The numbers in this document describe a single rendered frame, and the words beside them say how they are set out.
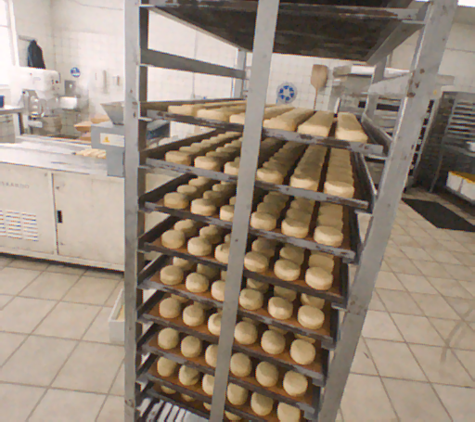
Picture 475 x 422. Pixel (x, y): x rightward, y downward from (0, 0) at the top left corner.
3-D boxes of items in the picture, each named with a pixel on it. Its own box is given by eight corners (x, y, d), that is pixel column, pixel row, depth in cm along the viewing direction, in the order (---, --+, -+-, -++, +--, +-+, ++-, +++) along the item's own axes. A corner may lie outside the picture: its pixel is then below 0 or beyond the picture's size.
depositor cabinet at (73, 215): (-20, 258, 250) (-37, 156, 224) (43, 221, 318) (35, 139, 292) (136, 282, 243) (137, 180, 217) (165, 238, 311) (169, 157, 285)
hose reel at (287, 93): (288, 139, 635) (298, 83, 601) (289, 141, 619) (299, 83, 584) (268, 137, 635) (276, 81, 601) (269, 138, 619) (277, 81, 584)
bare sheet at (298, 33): (248, 51, 106) (249, 45, 106) (372, 62, 96) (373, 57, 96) (148, 6, 51) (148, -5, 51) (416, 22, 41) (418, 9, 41)
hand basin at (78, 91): (107, 126, 641) (106, 70, 607) (97, 129, 604) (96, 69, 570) (58, 120, 641) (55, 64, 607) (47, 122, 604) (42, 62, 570)
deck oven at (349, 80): (326, 187, 534) (353, 63, 472) (313, 169, 649) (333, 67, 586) (417, 198, 534) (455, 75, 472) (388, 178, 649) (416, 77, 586)
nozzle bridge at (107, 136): (91, 173, 218) (90, 124, 208) (134, 152, 287) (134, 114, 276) (137, 180, 216) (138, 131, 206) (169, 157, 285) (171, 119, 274)
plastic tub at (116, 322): (121, 308, 215) (121, 287, 210) (154, 308, 218) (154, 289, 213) (108, 342, 187) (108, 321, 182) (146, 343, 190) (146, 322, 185)
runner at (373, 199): (347, 147, 108) (349, 138, 107) (355, 148, 107) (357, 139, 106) (354, 212, 49) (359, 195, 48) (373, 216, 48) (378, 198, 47)
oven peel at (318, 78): (296, 171, 622) (313, 63, 584) (296, 170, 626) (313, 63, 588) (311, 172, 622) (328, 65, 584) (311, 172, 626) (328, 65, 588)
